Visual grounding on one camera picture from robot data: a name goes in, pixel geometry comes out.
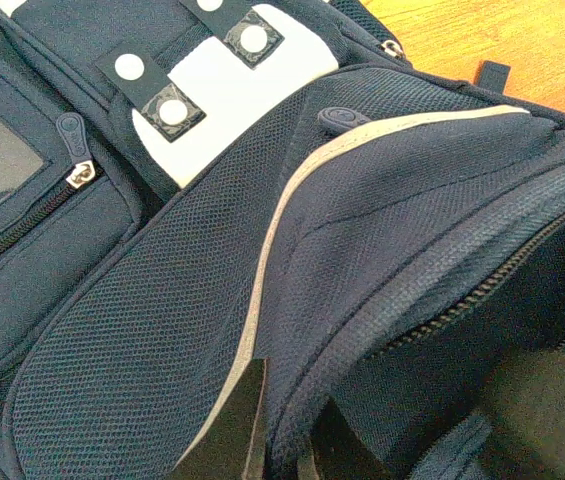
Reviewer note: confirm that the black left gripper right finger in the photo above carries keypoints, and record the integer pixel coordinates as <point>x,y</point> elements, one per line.
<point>334,451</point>

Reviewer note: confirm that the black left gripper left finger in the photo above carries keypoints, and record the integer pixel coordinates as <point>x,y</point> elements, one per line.
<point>234,447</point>

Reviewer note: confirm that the navy blue student backpack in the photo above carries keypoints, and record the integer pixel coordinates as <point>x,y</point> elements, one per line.
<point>188,186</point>

